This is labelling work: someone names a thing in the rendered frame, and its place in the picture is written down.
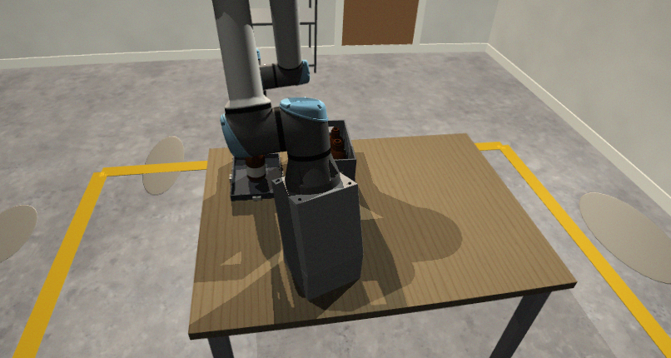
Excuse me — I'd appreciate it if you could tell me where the black divided crate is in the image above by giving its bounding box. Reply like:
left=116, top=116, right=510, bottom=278
left=328, top=120, right=356, bottom=181

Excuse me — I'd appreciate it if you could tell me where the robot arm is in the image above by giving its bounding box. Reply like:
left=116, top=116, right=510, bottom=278
left=212, top=0, right=340, bottom=195

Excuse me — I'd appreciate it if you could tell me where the brown glass bottle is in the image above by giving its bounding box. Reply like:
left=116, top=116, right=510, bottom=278
left=330, top=127, right=344, bottom=149
left=245, top=155, right=266, bottom=181
left=331, top=139, right=346, bottom=160

